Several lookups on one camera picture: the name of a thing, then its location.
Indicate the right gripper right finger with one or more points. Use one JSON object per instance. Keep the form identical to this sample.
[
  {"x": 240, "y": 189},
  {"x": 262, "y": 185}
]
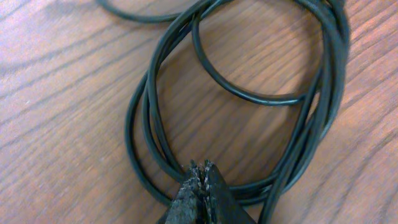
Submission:
[{"x": 221, "y": 206}]

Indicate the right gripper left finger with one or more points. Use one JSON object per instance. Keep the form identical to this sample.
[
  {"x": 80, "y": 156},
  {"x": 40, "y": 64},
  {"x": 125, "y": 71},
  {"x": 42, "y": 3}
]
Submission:
[{"x": 188, "y": 206}]

